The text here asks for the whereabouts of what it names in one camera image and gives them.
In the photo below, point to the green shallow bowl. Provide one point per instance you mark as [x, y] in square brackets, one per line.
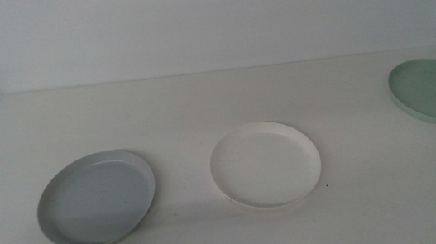
[432, 89]

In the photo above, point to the grey shallow bowl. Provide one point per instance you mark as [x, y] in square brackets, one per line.
[94, 199]

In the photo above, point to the white shallow bowl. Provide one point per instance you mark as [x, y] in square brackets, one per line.
[265, 166]

